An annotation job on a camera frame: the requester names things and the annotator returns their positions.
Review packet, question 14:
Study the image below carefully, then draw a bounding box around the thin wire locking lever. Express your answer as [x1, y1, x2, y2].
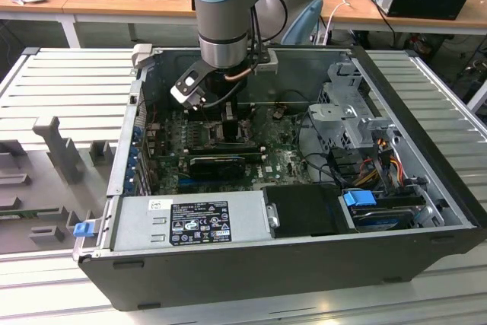
[200, 107, 215, 129]

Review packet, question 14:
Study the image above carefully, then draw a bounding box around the metal socket cover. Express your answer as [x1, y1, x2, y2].
[207, 119, 255, 147]

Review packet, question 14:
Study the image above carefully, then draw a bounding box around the black RAM slot row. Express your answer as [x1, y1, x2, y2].
[184, 145, 267, 163]
[184, 106, 259, 123]

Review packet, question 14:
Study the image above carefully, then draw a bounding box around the black graphics card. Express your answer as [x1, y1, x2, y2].
[188, 155, 247, 180]

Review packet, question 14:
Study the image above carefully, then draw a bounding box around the green motherboard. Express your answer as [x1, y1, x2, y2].
[151, 106, 317, 195]

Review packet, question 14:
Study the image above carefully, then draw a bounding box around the pale blue chair back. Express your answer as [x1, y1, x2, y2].
[281, 0, 324, 46]

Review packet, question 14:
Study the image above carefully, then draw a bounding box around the silver drive cage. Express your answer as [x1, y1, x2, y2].
[307, 60, 404, 151]

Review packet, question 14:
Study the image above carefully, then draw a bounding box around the black plastic air shroud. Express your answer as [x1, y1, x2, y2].
[262, 183, 358, 238]

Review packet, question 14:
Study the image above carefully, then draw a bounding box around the hard disk in blue carrier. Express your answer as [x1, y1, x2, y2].
[341, 189, 418, 233]

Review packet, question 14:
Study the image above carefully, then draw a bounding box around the silver power supply unit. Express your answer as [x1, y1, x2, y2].
[110, 190, 273, 253]

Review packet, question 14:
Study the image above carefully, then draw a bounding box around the black open PC case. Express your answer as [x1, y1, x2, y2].
[72, 43, 481, 313]

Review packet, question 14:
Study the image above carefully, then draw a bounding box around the blue case latch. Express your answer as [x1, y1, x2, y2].
[74, 221, 94, 237]

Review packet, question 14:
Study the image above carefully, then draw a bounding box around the gray parts rack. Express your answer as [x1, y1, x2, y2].
[0, 115, 119, 256]

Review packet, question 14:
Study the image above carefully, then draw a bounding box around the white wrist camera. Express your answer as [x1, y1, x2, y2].
[169, 59, 207, 113]

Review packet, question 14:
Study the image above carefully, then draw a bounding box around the gray case release handle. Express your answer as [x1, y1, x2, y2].
[131, 43, 155, 71]

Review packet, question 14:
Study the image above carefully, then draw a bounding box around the white cable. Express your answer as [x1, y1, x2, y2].
[325, 0, 353, 46]

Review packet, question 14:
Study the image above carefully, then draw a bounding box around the coloured power wire bundle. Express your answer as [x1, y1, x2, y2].
[353, 138, 405, 189]

